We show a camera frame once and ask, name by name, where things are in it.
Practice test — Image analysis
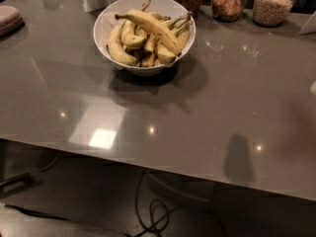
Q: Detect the small centre yellow banana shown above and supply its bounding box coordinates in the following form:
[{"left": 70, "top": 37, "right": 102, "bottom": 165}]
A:
[{"left": 143, "top": 34, "right": 156, "bottom": 55}]

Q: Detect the curved middle yellow banana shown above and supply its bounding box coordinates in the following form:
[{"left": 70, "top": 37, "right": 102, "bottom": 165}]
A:
[{"left": 120, "top": 0, "right": 152, "bottom": 50}]

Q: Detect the white ceramic bowl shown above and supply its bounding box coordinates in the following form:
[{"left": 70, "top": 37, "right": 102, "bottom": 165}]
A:
[{"left": 93, "top": 0, "right": 196, "bottom": 76}]

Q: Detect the round glass jar of nuts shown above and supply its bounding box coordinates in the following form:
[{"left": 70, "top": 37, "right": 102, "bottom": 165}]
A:
[{"left": 210, "top": 0, "right": 248, "bottom": 23}]

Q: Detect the black chair leg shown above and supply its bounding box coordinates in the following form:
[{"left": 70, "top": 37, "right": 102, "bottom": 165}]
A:
[{"left": 0, "top": 173, "right": 34, "bottom": 192}]

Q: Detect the glass jar of pale cereal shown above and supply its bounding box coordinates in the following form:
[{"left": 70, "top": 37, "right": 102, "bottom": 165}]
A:
[{"left": 253, "top": 0, "right": 294, "bottom": 27}]

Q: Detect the beige cushion pad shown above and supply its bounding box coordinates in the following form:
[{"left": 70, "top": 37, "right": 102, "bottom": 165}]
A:
[{"left": 0, "top": 6, "right": 24, "bottom": 37}]

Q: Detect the white paper corner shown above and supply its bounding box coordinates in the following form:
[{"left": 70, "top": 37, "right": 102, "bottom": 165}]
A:
[{"left": 299, "top": 11, "right": 316, "bottom": 35}]

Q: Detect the black floor cable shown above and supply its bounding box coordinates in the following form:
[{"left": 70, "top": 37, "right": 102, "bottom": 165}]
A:
[{"left": 124, "top": 170, "right": 228, "bottom": 237}]

